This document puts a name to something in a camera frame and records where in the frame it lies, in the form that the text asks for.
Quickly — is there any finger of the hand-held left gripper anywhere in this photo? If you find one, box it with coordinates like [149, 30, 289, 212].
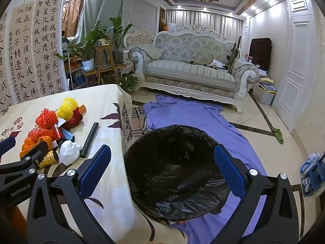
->
[0, 142, 49, 176]
[0, 136, 16, 157]

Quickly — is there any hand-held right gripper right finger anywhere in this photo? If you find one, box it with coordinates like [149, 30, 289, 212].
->
[213, 144, 300, 244]

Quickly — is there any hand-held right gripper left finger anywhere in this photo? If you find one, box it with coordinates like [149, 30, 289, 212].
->
[27, 144, 115, 244]

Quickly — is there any small yellow brown bottle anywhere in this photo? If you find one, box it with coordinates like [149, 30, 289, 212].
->
[38, 150, 59, 169]

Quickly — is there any black tube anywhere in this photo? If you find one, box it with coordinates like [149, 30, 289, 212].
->
[80, 122, 99, 158]

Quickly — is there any red bottle with black cap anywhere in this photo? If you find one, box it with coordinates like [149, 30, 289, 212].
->
[52, 124, 68, 149]

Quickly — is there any white tissue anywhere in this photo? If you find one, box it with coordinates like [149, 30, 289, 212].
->
[59, 140, 82, 166]

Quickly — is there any red foam fruit net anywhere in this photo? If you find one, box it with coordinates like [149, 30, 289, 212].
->
[35, 108, 58, 129]

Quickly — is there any light blue packet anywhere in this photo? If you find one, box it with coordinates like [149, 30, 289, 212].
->
[62, 130, 76, 143]

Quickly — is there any dark red wrapper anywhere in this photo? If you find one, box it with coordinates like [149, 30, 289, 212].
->
[62, 108, 84, 130]

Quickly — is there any yellow foam fruit net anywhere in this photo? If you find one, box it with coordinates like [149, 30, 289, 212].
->
[57, 97, 79, 120]

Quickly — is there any trash bin with black bag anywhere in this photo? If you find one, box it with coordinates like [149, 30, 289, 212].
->
[124, 124, 240, 221]

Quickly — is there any purple bed sheet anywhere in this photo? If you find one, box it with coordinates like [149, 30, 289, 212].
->
[143, 94, 268, 244]

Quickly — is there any floral tablecloth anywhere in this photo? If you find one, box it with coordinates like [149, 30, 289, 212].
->
[0, 84, 187, 244]

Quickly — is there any plaid cloth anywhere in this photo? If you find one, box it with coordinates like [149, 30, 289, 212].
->
[131, 105, 150, 135]

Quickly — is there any white blue shoe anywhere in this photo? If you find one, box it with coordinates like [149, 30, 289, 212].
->
[300, 153, 321, 174]

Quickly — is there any white storage box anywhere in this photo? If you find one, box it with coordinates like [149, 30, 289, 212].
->
[254, 77, 277, 105]

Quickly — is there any blue white slipper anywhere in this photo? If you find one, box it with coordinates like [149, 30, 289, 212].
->
[302, 163, 325, 197]

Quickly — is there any small green floor plant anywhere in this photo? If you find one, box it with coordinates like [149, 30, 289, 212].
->
[119, 72, 139, 92]

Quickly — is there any large calligraphy scroll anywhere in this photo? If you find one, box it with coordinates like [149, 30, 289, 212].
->
[8, 0, 64, 105]

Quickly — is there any leafy plant in white pot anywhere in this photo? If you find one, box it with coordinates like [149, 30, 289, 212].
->
[55, 20, 112, 72]

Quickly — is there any ornate grey white sofa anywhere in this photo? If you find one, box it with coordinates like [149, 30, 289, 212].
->
[128, 25, 260, 114]

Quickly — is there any pile of papers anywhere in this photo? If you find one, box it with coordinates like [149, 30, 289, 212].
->
[207, 59, 229, 70]

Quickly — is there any white panelled door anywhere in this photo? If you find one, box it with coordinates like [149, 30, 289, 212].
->
[273, 0, 316, 133]

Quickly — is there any white drawer cabinet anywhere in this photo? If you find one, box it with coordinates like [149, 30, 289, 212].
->
[123, 51, 135, 74]

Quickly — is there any toy rifle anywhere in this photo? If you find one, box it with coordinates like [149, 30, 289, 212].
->
[227, 36, 242, 73]

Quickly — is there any tall plant in dark pot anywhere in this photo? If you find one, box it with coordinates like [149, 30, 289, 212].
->
[109, 16, 136, 64]

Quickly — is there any dark brown cloth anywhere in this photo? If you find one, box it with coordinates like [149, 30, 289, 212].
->
[249, 38, 272, 68]

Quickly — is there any ornate white armchair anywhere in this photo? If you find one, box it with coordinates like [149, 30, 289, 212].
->
[124, 29, 156, 49]

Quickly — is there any brown curtain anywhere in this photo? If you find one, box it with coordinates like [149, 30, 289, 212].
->
[62, 0, 84, 36]

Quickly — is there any white pleated curtain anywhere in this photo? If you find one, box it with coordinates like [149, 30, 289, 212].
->
[165, 9, 245, 32]

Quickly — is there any grey blue drape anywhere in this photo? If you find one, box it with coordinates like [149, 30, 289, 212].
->
[76, 0, 127, 44]

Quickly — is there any white wire shelf rack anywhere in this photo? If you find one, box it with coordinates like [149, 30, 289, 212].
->
[62, 37, 85, 90]

